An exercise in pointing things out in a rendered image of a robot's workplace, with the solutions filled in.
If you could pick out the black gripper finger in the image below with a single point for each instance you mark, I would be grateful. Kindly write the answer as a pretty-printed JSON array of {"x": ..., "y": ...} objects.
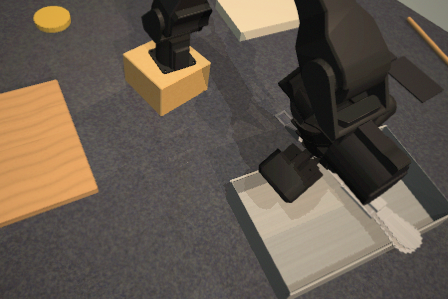
[{"x": 290, "y": 151}]

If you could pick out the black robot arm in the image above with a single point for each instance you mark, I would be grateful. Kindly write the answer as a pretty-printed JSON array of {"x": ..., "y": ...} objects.
[{"x": 341, "y": 54}]

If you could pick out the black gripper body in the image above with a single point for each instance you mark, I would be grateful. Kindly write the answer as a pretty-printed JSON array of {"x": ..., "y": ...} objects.
[{"x": 289, "y": 177}]

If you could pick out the yellow flat disc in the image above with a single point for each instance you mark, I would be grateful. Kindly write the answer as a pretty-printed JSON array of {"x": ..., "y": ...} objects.
[{"x": 53, "y": 18}]

